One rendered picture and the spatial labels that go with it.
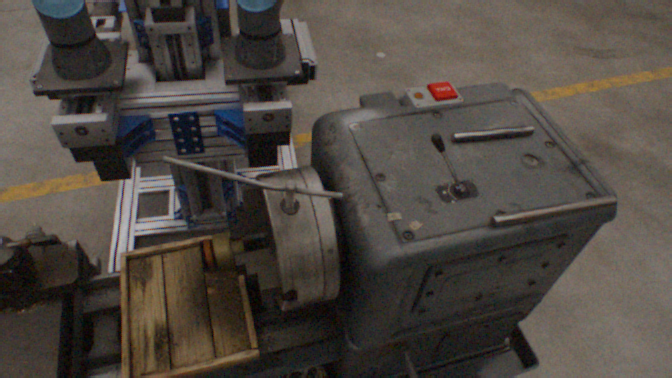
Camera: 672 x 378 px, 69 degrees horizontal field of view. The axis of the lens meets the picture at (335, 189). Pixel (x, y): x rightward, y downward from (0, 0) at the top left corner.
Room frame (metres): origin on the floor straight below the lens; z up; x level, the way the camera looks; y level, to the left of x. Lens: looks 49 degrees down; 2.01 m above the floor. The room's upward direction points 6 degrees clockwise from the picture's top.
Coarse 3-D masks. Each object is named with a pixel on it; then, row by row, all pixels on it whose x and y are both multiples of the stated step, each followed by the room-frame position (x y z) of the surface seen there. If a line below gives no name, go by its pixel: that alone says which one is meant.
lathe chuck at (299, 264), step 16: (256, 176) 0.73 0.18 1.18; (272, 176) 0.70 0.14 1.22; (288, 176) 0.70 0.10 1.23; (272, 192) 0.64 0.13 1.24; (272, 208) 0.60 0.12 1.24; (304, 208) 0.61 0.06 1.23; (272, 224) 0.57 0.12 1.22; (288, 224) 0.57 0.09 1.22; (304, 224) 0.58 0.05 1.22; (272, 240) 0.57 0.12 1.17; (288, 240) 0.55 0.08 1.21; (304, 240) 0.55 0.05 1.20; (288, 256) 0.52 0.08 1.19; (304, 256) 0.53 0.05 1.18; (320, 256) 0.54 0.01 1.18; (288, 272) 0.50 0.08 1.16; (304, 272) 0.51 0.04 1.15; (320, 272) 0.52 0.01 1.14; (288, 288) 0.49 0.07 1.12; (304, 288) 0.50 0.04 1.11; (320, 288) 0.51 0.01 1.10; (288, 304) 0.48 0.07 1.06; (304, 304) 0.50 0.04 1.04
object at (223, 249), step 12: (204, 240) 0.59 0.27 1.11; (216, 240) 0.59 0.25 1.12; (228, 240) 0.59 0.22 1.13; (240, 240) 0.60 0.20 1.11; (204, 252) 0.56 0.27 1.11; (216, 252) 0.56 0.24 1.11; (228, 252) 0.56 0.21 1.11; (240, 252) 0.58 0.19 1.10; (204, 264) 0.54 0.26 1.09; (216, 264) 0.55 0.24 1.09; (228, 264) 0.55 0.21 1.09
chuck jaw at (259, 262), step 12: (252, 252) 0.58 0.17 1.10; (264, 252) 0.58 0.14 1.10; (240, 264) 0.54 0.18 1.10; (252, 264) 0.55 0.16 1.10; (264, 264) 0.55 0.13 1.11; (252, 276) 0.52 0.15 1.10; (264, 276) 0.52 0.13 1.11; (276, 276) 0.52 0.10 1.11; (264, 288) 0.49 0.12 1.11; (276, 288) 0.49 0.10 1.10; (288, 300) 0.49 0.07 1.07
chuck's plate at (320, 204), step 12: (300, 168) 0.75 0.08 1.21; (312, 168) 0.74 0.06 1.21; (312, 180) 0.69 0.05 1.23; (312, 204) 0.62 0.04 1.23; (324, 204) 0.63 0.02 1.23; (324, 216) 0.60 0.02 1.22; (324, 228) 0.58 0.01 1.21; (324, 240) 0.56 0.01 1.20; (336, 240) 0.57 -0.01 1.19; (324, 252) 0.54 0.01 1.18; (336, 252) 0.55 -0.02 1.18; (324, 264) 0.53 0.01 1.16; (336, 264) 0.54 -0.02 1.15; (324, 276) 0.52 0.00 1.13; (336, 276) 0.52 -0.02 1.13; (336, 288) 0.52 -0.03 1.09
